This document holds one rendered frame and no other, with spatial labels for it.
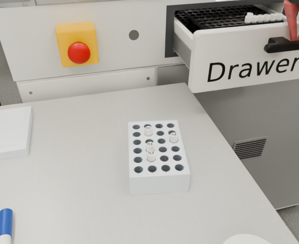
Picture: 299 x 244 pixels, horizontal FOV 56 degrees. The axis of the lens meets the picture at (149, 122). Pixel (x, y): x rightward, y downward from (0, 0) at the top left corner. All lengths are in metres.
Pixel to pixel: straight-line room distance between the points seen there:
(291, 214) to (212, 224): 1.08
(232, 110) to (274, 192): 0.51
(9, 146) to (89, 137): 0.13
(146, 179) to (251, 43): 0.29
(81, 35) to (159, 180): 0.30
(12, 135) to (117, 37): 0.28
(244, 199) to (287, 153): 0.66
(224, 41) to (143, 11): 0.19
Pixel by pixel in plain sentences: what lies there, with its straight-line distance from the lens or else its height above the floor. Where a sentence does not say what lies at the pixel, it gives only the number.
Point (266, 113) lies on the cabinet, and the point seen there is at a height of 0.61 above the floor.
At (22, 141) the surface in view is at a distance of 0.52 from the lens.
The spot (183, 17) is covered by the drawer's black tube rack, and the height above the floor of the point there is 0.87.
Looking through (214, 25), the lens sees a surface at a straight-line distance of 0.61.
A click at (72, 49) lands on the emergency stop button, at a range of 0.53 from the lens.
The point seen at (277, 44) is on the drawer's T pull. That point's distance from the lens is 0.51.
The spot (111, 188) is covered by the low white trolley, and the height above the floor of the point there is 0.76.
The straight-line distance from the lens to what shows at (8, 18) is 0.60.
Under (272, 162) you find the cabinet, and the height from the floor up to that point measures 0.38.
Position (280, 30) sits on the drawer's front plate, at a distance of 0.55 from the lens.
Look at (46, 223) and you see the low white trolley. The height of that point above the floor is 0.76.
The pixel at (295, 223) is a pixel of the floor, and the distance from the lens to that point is 1.44.
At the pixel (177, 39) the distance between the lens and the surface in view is 0.61.
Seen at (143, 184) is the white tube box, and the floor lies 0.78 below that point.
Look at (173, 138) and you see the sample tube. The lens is 0.43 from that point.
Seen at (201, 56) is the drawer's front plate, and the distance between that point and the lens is 0.49.
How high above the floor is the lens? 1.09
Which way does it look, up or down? 38 degrees down
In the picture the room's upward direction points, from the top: straight up
